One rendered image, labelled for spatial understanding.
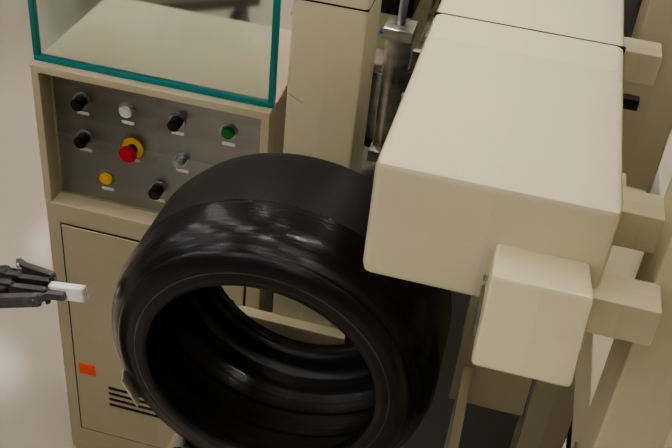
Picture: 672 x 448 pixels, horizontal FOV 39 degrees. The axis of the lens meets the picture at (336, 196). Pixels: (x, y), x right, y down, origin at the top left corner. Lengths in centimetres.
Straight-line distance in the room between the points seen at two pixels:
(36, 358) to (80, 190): 100
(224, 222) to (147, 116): 79
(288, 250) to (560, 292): 59
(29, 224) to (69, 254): 136
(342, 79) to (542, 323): 82
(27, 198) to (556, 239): 316
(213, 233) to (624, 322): 66
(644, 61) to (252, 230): 61
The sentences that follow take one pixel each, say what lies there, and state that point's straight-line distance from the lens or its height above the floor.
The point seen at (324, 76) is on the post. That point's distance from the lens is 166.
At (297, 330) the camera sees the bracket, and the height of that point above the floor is 94.
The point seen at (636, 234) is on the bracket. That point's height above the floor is 171.
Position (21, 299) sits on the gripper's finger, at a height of 113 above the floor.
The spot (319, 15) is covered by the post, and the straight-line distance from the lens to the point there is 162.
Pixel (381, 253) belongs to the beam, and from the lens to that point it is 104.
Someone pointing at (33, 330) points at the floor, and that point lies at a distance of 339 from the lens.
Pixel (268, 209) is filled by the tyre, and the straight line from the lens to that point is 146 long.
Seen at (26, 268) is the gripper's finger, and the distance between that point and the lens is 186.
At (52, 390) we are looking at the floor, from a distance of 319.
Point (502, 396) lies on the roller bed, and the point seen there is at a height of 94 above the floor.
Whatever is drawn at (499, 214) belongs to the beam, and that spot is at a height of 175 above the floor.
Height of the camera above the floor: 232
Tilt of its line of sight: 36 degrees down
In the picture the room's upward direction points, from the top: 6 degrees clockwise
